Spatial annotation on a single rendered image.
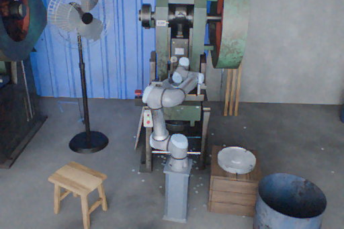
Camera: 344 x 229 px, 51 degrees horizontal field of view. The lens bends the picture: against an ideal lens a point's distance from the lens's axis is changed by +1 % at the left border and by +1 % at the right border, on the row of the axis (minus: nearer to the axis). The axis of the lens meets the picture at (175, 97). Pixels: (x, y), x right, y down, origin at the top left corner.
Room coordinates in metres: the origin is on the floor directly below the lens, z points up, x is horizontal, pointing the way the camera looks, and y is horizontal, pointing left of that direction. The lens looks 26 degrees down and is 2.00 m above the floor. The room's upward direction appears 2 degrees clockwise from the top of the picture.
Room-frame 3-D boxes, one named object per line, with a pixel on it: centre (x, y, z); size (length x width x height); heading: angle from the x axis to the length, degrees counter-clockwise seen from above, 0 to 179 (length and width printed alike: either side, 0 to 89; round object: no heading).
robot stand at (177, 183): (2.06, -0.04, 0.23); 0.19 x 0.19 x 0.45; 80
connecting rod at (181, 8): (2.86, -0.02, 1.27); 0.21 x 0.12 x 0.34; 1
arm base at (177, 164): (2.06, -0.04, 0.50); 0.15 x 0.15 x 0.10
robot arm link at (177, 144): (2.06, -0.03, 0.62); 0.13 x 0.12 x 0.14; 68
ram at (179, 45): (2.81, -0.02, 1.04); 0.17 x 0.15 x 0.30; 1
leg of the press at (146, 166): (2.99, 0.25, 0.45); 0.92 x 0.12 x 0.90; 1
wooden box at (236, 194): (2.25, -0.49, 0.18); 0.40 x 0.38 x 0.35; 174
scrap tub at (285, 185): (1.77, -0.75, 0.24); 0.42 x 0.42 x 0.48
